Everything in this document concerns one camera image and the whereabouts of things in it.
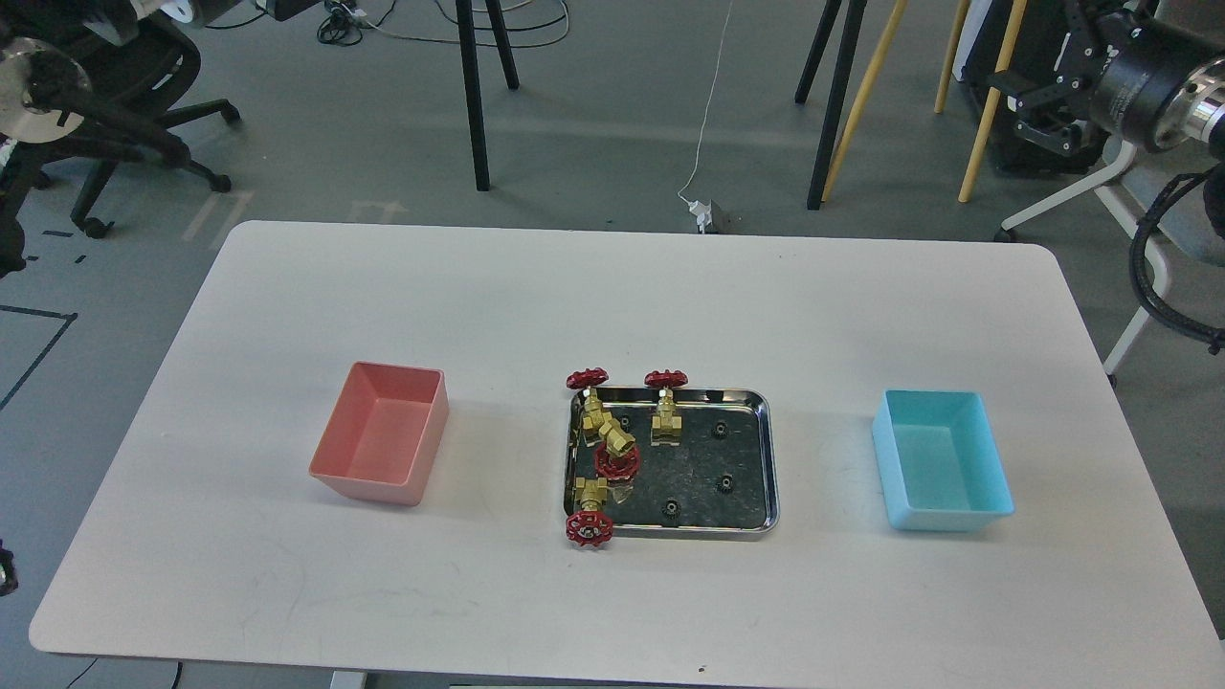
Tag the white grey office chair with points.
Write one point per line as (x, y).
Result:
(1161, 201)

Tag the steel tray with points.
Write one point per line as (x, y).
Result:
(688, 472)

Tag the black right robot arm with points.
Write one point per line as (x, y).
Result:
(1125, 73)

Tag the brass valve bottom left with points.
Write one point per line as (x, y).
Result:
(588, 524)

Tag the yellow wooden easel legs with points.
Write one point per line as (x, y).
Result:
(990, 107)

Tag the white power adapter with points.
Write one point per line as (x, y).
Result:
(710, 217)

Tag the black office chair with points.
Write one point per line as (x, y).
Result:
(144, 124)

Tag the brass valve top middle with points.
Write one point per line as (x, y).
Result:
(666, 425)

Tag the black tripod right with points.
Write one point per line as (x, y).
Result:
(842, 72)

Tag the black tripod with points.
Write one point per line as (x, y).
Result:
(842, 72)
(468, 47)

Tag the black cabinet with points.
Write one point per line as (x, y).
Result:
(1048, 86)

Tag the blue plastic box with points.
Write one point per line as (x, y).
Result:
(938, 461)

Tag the small black gear bottom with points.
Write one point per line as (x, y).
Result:
(671, 509)

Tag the pink plastic box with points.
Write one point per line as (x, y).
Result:
(384, 432)

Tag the brass valve top left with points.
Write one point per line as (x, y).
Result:
(593, 414)

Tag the brass valve red handwheel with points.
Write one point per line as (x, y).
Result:
(616, 457)

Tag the black tripod left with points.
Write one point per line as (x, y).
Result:
(468, 47)

